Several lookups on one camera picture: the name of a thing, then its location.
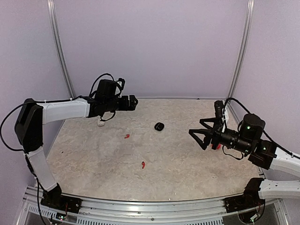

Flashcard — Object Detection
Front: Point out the white earbud charging case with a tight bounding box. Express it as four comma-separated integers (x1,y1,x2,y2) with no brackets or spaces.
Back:
97,120,105,127

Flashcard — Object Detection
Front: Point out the black earbud charging case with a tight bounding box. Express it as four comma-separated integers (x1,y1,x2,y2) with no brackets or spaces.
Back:
154,122,165,131

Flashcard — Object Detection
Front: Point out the right aluminium frame post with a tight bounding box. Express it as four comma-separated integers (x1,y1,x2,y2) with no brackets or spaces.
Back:
227,0,255,98

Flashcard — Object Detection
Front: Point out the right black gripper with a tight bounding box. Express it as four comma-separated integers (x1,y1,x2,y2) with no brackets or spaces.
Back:
189,117,253,154

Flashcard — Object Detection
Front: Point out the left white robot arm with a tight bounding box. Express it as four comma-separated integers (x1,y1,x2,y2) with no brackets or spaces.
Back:
15,78,138,209

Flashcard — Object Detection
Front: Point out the left aluminium frame post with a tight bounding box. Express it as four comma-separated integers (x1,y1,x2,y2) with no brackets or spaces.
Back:
46,0,75,98

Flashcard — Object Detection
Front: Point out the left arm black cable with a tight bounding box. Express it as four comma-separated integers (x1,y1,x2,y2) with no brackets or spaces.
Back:
0,73,122,152

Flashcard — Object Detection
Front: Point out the red earbud charging case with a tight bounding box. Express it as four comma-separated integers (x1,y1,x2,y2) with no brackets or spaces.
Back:
211,144,221,150

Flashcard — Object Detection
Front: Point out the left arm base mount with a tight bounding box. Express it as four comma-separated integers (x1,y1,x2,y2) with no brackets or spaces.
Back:
41,183,82,214

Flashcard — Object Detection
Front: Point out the front aluminium rail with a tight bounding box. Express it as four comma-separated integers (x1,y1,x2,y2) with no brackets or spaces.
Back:
22,187,285,225

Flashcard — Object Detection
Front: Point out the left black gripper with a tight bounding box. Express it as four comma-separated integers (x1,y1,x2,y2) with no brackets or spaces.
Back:
105,95,137,112

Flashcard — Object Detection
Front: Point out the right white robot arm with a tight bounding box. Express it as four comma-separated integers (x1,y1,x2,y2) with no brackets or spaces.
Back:
188,113,300,208

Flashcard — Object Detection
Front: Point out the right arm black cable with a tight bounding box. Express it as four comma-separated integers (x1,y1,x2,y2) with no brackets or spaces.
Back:
222,97,300,161

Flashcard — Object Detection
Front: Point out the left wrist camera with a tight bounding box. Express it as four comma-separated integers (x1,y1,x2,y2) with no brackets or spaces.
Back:
116,78,125,98

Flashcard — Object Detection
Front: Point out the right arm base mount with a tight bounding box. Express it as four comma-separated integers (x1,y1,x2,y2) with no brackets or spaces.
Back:
224,187,265,213

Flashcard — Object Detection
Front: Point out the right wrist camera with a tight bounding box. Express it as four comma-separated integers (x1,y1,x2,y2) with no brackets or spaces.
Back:
214,100,229,124

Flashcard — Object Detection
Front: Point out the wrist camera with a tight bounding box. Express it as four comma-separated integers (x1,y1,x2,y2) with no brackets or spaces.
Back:
116,78,125,98
214,100,229,124

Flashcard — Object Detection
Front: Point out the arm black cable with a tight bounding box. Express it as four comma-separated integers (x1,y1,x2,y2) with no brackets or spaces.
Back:
0,73,122,152
222,97,300,161

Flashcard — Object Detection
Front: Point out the aluminium frame post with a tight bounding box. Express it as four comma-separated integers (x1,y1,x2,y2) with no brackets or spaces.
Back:
227,0,255,98
46,0,75,98

